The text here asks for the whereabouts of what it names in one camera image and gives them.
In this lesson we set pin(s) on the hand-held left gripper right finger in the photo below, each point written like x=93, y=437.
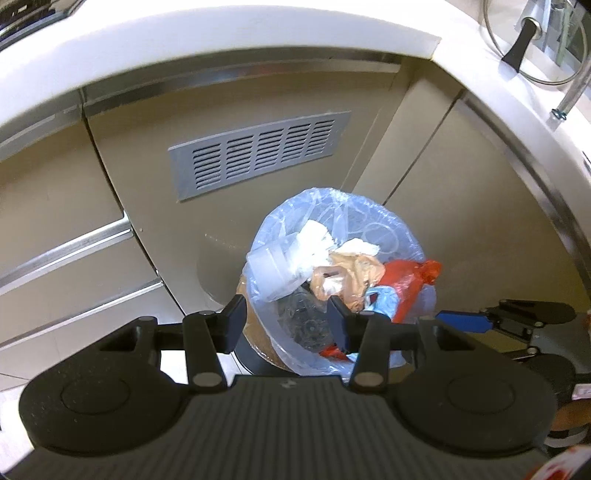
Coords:
x=336, y=323

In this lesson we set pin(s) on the steel faucet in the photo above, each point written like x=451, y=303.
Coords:
x=570, y=97

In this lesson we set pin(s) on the clear plastic bottle green label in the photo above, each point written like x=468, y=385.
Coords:
x=270, y=270

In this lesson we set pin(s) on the person's right hand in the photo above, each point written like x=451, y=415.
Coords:
x=575, y=413

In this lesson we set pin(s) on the black gas stove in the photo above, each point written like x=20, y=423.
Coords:
x=27, y=14

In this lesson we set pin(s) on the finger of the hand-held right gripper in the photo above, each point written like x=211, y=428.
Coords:
x=461, y=319

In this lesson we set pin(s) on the white plastic waste basket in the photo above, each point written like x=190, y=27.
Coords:
x=256, y=337

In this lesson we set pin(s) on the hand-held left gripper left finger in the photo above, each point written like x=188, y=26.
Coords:
x=235, y=318

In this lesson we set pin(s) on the red white printed cloth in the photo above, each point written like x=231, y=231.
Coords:
x=563, y=466

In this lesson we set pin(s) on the light blue packet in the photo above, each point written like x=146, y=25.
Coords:
x=383, y=300

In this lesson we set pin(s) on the white paper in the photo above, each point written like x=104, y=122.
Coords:
x=360, y=247

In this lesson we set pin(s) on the beige kitchen cabinet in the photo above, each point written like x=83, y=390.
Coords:
x=138, y=161

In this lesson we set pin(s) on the brown plastic bag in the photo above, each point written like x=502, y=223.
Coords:
x=355, y=277

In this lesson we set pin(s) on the glass pot lid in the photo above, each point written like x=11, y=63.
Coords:
x=519, y=46

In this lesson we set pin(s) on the grey cabinet vent grille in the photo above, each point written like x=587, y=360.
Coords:
x=258, y=152

